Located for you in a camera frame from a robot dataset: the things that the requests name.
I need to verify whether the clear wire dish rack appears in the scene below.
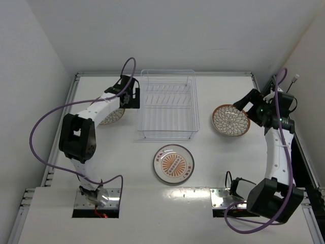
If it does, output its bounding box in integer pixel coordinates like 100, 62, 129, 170
138, 69, 200, 140

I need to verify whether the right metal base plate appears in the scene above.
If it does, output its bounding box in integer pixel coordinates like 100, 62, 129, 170
210, 188, 247, 210

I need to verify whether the purple cable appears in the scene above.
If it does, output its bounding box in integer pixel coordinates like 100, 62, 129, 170
29, 57, 137, 206
224, 67, 295, 234

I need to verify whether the black cable with white plug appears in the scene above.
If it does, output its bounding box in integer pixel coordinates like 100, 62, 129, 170
286, 73, 300, 93

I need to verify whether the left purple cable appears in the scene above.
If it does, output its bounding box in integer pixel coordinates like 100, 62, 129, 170
29, 57, 137, 206

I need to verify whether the floral patterned plate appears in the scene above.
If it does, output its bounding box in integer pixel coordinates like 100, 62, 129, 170
212, 104, 250, 137
100, 108, 125, 125

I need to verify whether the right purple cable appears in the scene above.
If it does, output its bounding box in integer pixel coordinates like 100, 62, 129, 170
224, 67, 295, 234

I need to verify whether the metal base plate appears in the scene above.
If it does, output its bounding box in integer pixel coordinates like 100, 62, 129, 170
210, 188, 247, 210
74, 188, 121, 210

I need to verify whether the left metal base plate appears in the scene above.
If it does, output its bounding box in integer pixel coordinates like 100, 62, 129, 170
74, 188, 121, 210

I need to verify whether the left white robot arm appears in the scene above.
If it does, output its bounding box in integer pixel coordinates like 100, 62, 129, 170
59, 75, 140, 207

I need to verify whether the orange sunburst glass plate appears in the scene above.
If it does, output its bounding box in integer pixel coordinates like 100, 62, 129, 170
152, 144, 195, 186

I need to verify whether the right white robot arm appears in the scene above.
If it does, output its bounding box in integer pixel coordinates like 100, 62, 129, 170
234, 89, 304, 224

